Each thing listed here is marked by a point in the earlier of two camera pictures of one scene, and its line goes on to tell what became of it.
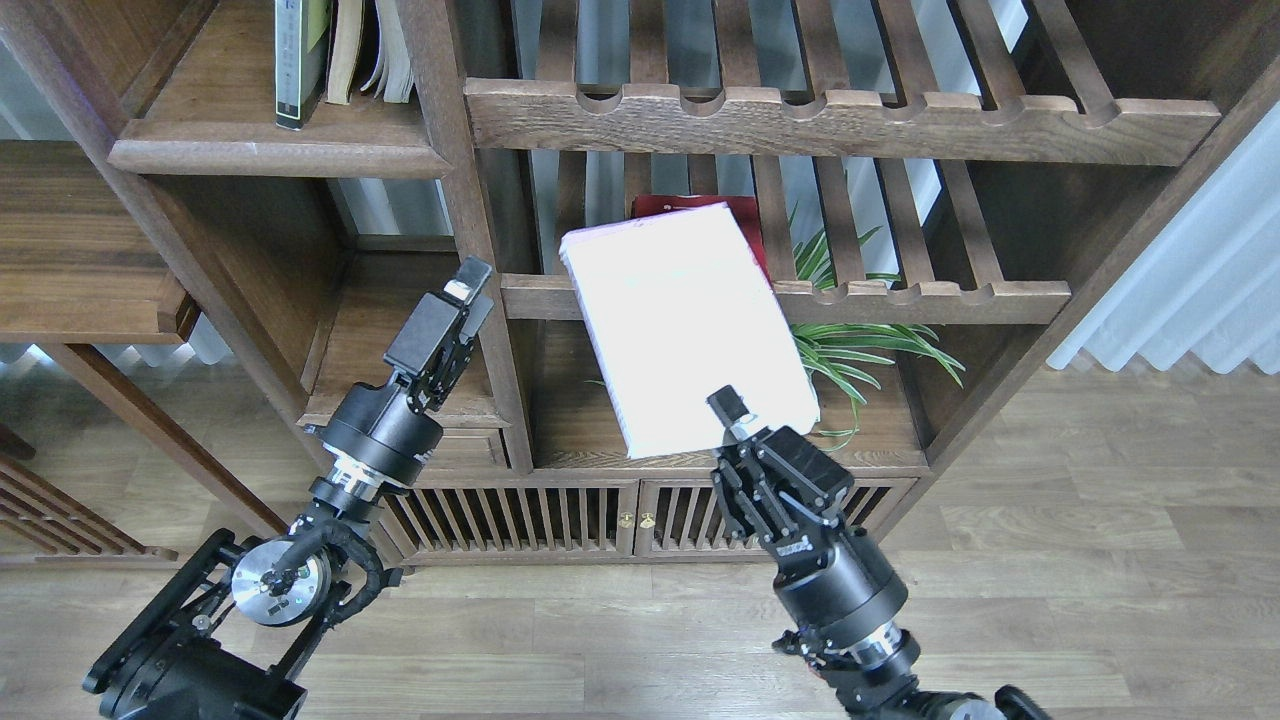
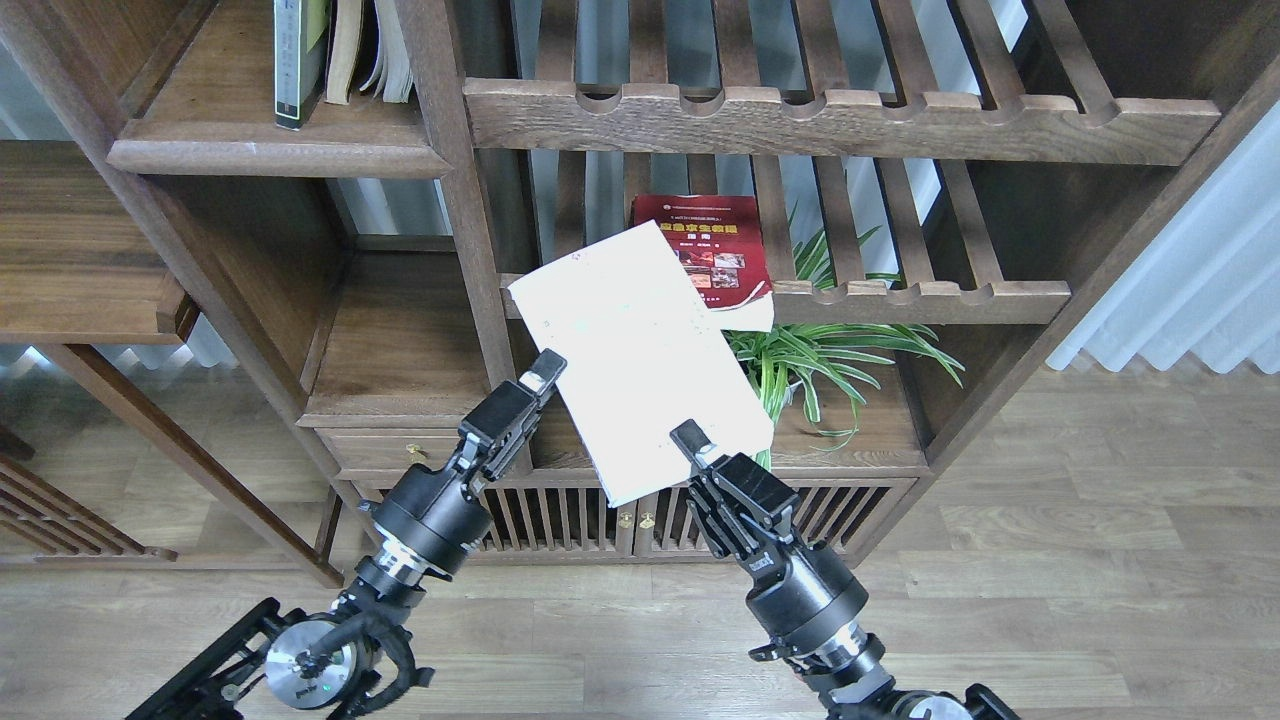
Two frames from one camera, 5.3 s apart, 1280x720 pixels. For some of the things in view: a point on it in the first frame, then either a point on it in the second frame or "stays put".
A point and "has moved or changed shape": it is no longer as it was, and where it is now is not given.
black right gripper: (776, 487) to (806, 597)
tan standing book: (344, 50) stays put
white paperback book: (678, 304) has moved or changed shape
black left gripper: (389, 430) to (437, 521)
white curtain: (1206, 283) stays put
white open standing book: (395, 70) stays put
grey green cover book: (302, 35) stays put
